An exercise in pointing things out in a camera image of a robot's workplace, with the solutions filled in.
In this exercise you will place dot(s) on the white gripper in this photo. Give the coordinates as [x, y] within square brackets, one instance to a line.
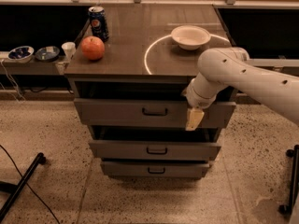
[198, 102]

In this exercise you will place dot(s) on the grey top drawer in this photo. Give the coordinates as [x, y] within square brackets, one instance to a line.
[132, 113]

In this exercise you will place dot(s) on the grey drawer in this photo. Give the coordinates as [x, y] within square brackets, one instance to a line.
[155, 169]
[132, 113]
[150, 150]

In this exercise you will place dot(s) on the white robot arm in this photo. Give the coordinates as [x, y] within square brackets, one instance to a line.
[219, 68]

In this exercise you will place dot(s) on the grey drawer cabinet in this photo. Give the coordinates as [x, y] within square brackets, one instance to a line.
[142, 62]

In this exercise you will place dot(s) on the grey middle drawer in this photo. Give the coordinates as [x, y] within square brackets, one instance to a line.
[150, 150]

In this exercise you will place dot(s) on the grey bottom drawer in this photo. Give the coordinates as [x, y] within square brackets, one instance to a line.
[155, 169]

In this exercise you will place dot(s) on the red apple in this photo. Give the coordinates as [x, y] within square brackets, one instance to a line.
[93, 48]

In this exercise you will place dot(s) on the black stand leg right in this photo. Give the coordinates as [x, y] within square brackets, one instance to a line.
[286, 209]

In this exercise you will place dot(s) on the black stand leg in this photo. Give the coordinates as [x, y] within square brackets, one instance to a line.
[14, 190]
[286, 209]

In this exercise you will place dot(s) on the blue pepsi can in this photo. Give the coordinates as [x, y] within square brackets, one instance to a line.
[98, 22]

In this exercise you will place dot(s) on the small white paper cup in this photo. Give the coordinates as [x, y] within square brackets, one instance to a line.
[69, 49]

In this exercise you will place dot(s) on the blue grey shallow bowl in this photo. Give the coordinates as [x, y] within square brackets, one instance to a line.
[47, 54]

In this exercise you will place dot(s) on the grey side shelf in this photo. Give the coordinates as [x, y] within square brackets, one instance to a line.
[34, 67]

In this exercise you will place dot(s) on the blue white bowl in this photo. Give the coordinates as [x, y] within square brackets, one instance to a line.
[22, 54]

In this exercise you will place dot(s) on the black stand leg left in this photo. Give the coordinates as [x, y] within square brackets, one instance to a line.
[14, 190]

